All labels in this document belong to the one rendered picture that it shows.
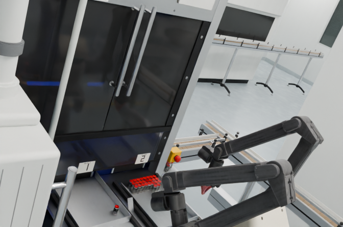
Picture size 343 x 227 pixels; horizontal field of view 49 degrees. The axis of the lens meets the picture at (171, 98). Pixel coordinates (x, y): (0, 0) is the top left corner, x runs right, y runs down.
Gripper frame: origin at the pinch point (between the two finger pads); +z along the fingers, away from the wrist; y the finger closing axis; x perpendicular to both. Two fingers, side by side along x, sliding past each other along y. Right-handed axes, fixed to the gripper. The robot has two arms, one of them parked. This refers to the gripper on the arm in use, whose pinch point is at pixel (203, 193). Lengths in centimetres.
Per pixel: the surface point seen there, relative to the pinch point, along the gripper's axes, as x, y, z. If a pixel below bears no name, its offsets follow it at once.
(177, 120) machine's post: -8.7, 38.8, -15.9
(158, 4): 28, 40, -74
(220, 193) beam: -85, 40, 55
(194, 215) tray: -5.5, 2.8, 18.4
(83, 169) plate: 42, 38, 8
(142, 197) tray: 12.2, 24.0, 20.3
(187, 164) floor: -161, 134, 112
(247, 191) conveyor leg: -86, 21, 38
